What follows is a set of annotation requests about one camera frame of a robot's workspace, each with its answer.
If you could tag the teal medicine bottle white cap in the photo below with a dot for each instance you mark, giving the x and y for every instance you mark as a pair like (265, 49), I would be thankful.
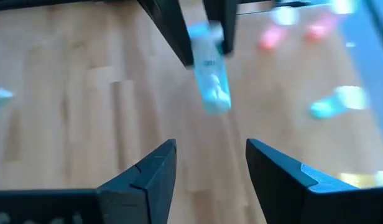
(0, 95)
(211, 81)
(331, 105)

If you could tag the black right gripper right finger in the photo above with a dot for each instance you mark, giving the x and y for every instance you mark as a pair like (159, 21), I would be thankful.
(288, 196)

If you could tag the yellow medicine bottle white cap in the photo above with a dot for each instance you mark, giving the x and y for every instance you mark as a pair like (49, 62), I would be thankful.
(359, 180)

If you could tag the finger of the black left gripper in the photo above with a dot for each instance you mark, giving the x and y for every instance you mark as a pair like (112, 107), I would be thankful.
(228, 18)
(166, 15)

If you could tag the red medicine bottle white cap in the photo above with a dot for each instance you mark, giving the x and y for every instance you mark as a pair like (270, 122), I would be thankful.
(272, 35)
(319, 28)

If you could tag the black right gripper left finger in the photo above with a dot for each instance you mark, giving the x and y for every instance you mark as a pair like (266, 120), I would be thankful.
(148, 193)

